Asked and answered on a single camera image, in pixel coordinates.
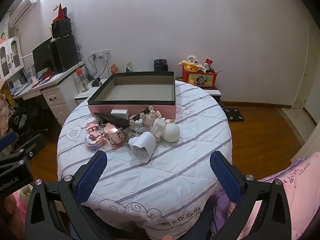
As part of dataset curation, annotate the black white low stand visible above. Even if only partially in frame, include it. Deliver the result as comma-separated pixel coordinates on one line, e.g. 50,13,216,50
175,79,223,103

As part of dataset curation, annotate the pink block toy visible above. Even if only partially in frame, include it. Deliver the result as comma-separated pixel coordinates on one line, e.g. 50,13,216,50
84,131,107,151
85,121,104,133

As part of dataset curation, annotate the pink doll figurine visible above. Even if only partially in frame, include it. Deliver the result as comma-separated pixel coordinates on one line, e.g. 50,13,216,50
139,106,173,127

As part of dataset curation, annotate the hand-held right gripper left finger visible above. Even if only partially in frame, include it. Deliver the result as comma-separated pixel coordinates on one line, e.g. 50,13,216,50
25,151,108,240

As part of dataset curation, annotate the small black speaker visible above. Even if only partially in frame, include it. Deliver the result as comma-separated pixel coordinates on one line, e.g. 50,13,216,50
50,17,73,38

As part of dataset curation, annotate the black office chair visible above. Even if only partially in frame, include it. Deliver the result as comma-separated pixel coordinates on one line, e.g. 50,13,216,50
0,100,48,155

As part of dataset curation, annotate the red desk item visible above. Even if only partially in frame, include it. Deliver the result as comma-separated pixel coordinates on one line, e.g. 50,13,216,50
37,69,54,80

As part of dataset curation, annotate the clear bottle orange cap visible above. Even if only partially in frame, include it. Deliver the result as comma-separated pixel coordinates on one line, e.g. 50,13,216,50
76,67,89,92

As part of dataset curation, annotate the white desk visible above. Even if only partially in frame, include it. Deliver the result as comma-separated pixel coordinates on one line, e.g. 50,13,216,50
11,61,87,128

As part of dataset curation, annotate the pink blanket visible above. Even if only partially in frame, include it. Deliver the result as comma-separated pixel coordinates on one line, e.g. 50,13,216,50
212,151,320,240

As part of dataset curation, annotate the white air conditioner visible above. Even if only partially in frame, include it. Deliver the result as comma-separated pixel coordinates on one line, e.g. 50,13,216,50
9,0,40,27

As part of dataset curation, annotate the black monitor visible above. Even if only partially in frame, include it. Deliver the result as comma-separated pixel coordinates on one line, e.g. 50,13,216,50
32,37,54,74

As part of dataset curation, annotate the black bathroom scale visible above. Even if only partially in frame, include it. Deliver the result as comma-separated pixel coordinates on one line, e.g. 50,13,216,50
223,107,245,123

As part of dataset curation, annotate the clear crystal ornament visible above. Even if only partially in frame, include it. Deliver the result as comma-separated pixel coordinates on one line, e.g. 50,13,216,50
129,125,152,138

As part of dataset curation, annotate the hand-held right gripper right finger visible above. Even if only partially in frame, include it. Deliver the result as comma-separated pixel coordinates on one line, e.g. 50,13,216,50
209,151,292,240

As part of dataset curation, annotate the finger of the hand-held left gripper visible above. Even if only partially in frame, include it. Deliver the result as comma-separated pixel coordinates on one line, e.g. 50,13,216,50
0,131,20,152
10,133,46,162

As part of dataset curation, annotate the red toy box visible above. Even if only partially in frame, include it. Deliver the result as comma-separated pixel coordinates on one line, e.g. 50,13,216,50
182,67,217,88

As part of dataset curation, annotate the black power cable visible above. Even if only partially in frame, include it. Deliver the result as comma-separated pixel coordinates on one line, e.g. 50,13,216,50
86,54,110,80

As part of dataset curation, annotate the red triangular flag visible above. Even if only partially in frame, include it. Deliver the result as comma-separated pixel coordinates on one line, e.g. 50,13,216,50
52,4,68,22

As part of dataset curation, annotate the white round-headed figurine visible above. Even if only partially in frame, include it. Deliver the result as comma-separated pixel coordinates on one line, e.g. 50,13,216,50
152,117,181,143

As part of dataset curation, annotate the white cup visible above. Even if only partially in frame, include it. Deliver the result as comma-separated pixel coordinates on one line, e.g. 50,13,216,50
128,132,157,163

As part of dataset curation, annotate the white side cabinet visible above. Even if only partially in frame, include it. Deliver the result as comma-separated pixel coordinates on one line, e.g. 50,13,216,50
75,77,110,105

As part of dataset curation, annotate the pink bedding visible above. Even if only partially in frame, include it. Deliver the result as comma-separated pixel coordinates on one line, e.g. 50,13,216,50
0,184,32,240

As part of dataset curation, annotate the black studded strap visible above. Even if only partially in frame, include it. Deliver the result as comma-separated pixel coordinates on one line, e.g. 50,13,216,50
129,107,150,122

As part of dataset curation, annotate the yellow plush toy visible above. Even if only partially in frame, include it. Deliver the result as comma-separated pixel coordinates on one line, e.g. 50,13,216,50
179,60,204,72

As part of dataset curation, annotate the white wall outlet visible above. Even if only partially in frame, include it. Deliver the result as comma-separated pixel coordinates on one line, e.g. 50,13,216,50
91,50,111,60

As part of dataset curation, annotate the pink box with black rim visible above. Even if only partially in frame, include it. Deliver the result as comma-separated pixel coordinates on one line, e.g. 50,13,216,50
87,71,177,120

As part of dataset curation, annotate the black remote control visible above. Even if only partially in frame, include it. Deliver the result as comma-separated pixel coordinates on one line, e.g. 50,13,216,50
94,112,131,128

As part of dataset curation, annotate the white plug adapter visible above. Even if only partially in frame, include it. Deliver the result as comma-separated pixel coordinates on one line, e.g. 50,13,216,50
111,109,130,120

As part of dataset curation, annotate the white wall cabinet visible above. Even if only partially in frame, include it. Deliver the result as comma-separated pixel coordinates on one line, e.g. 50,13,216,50
0,34,25,79

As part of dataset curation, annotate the rose gold round tin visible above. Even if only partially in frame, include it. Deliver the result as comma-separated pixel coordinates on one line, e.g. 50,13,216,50
104,122,127,147

